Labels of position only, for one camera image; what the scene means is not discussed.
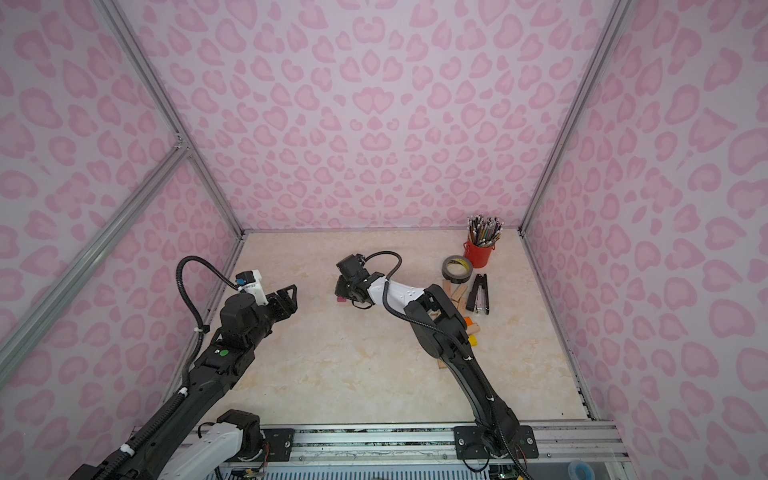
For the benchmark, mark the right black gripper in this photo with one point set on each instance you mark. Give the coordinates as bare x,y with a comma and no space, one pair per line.
343,287

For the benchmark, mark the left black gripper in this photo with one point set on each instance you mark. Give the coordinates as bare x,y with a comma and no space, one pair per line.
274,301

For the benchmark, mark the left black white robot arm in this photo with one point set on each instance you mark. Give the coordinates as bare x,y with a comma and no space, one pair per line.
152,452

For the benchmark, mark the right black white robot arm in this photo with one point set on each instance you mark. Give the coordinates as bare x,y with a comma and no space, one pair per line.
441,332

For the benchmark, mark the natural wood block upper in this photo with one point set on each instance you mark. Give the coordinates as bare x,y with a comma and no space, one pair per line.
459,292

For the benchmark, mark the black stapler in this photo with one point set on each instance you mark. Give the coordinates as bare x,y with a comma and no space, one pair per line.
478,298

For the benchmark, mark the red pencil cup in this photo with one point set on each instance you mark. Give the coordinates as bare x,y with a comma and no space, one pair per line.
477,256

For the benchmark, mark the bundle of coloured pencils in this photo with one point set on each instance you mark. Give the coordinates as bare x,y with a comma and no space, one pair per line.
484,231

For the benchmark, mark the blue round cap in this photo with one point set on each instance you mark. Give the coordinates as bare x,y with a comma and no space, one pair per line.
579,470

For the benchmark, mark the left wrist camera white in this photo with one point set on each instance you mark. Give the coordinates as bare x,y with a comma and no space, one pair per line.
249,282

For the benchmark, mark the grey duct tape roll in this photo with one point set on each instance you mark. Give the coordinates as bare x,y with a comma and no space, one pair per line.
457,269

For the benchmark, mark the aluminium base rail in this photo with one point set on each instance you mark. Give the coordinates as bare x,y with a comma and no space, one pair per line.
541,450

